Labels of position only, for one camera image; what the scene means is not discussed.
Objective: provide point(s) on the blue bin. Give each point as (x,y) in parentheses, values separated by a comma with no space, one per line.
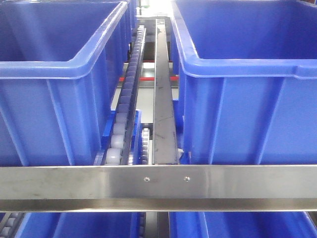
(60,62)
(241,225)
(81,225)
(247,80)

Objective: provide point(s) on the blue bin upper right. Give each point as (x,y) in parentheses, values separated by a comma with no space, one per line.
(247,80)

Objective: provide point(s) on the blue bin lower middle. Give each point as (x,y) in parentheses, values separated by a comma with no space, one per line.
(241,225)

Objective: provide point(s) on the blue bin upper left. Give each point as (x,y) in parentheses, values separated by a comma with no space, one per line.
(60,62)

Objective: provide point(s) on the steel divider rail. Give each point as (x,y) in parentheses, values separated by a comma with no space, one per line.
(165,151)

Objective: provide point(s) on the stainless steel shelf rack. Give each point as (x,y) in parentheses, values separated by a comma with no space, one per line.
(159,188)

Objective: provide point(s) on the lower roller track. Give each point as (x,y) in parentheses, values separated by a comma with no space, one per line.
(10,224)

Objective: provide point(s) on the white roller conveyor track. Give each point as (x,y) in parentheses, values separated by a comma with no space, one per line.
(122,137)

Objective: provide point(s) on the blue bin lower left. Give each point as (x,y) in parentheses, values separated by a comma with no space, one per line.
(81,225)

